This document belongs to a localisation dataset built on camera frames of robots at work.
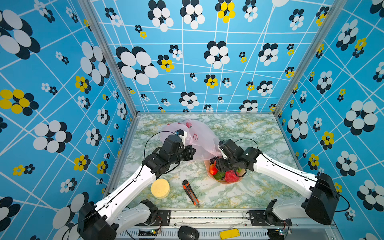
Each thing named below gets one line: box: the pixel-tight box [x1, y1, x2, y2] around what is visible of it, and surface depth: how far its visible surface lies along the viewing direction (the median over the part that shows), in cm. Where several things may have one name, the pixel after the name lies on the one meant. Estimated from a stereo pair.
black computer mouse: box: [178, 225, 200, 240], surface depth 69 cm
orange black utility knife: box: [182, 179, 200, 208], surface depth 82 cm
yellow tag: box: [220, 228, 240, 240], surface depth 71 cm
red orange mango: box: [210, 163, 219, 176], surface depth 84 cm
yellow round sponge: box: [150, 178, 170, 199], surface depth 82 cm
